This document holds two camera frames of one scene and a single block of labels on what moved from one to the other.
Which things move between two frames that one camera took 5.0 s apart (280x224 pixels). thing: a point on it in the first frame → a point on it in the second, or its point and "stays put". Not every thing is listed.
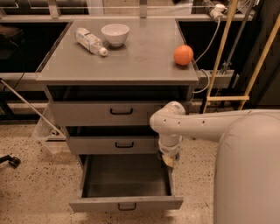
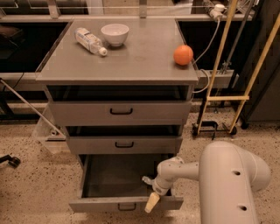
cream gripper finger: x=169 y=159 → x=152 y=201
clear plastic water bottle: x=92 y=42 stays put
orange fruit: x=183 y=54 stays put
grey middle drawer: x=112 y=144 stays put
